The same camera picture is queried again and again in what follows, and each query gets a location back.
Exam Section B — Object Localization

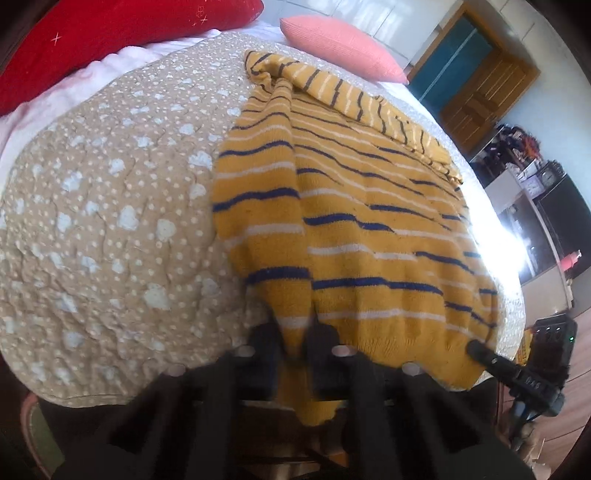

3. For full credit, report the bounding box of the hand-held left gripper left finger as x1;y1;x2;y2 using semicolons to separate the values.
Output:
104;322;288;480

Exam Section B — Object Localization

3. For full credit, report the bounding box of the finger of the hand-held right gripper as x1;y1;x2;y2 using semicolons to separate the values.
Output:
466;340;525;380

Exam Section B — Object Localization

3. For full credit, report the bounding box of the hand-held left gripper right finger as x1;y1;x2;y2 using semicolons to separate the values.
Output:
305;323;467;480

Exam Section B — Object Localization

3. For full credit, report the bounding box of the yellow striped knit sweater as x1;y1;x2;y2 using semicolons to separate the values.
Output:
210;50;500;426

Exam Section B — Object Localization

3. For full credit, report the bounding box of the pile of clothes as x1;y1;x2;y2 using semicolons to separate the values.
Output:
480;124;541;172

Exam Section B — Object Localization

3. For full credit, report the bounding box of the black cabinet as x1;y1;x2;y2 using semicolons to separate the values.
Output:
536;174;591;296

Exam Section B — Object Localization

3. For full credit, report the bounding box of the white box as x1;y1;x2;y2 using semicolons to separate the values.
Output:
521;170;544;198

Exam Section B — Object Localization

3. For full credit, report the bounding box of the round alarm clock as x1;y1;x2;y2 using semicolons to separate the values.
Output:
539;161;561;189

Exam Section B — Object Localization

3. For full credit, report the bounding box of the beige dotted quilted blanket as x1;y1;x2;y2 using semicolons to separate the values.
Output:
0;31;527;409

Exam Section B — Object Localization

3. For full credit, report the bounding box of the wooden door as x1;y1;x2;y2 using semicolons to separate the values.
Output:
405;2;541;158

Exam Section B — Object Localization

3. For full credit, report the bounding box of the pink pillow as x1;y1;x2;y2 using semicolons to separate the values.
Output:
280;15;410;85

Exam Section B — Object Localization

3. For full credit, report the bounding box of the red pillow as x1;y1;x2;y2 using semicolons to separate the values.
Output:
0;0;265;116

